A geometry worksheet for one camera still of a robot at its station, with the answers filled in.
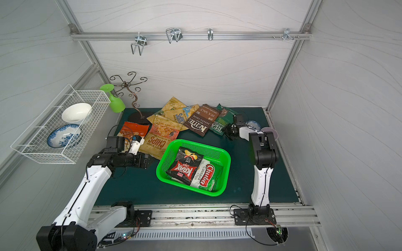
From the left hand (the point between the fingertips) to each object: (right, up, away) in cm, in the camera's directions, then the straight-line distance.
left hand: (146, 158), depth 78 cm
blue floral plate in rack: (-29, +13, -14) cm, 35 cm away
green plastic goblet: (-24, +29, +15) cm, 41 cm away
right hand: (+43, +14, +27) cm, 52 cm away
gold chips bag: (+5, +33, +41) cm, 53 cm away
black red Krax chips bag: (+18, -7, +10) cm, 21 cm away
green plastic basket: (+38, -2, +12) cm, 40 cm away
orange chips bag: (+1, +12, +28) cm, 31 cm away
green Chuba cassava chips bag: (+31, -11, +7) cm, 33 cm away
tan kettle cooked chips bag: (+1, 0, +17) cm, 17 cm away
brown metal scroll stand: (-18, +22, +35) cm, 45 cm away
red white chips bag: (-23, +13, +30) cm, 40 cm away
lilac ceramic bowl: (+71, +14, +23) cm, 76 cm away
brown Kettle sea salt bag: (+26, +19, +32) cm, 46 cm away
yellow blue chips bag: (+10, +23, +36) cm, 44 cm away
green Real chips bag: (+45, +22, +35) cm, 61 cm away
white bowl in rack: (-29, +23, -8) cm, 38 cm away
